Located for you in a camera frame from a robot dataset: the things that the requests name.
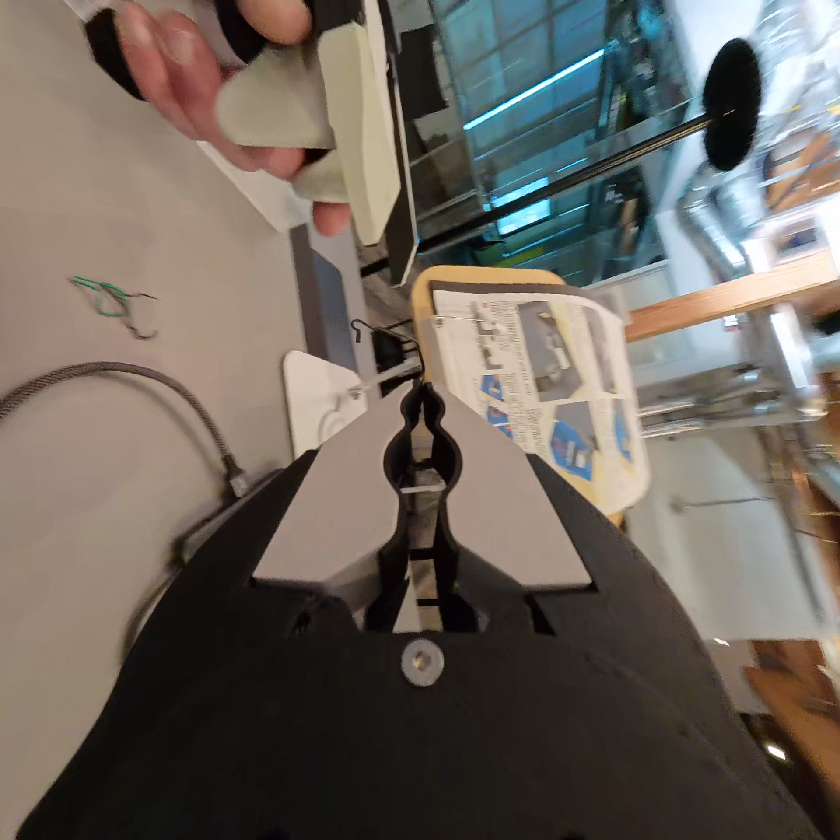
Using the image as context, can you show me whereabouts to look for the person's left hand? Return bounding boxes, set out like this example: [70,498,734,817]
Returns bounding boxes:
[112,0,355,240]

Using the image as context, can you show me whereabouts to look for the silver ventilation ducts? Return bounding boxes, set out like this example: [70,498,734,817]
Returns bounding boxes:
[672,0,840,434]

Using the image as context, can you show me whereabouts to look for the green twist wire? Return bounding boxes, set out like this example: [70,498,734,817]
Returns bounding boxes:
[73,276,158,340]

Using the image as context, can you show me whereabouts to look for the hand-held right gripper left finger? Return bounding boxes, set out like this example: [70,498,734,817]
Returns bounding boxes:
[252,388,404,618]

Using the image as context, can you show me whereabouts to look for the instruction sheet wooden board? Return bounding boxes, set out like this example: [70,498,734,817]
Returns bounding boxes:
[411,267,652,526]

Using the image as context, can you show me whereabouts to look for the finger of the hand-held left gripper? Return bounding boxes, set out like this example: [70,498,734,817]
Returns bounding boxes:
[309,0,421,250]

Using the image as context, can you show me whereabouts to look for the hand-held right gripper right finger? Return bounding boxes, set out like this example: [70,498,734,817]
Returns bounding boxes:
[439,385,594,618]

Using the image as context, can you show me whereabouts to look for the braided usb cable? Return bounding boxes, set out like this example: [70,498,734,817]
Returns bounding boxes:
[0,364,284,565]

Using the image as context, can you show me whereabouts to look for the black pole with round disc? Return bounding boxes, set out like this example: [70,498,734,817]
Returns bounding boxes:
[361,37,765,279]

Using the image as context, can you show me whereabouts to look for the wooden post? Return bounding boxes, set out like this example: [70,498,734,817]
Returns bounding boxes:
[628,247,840,345]

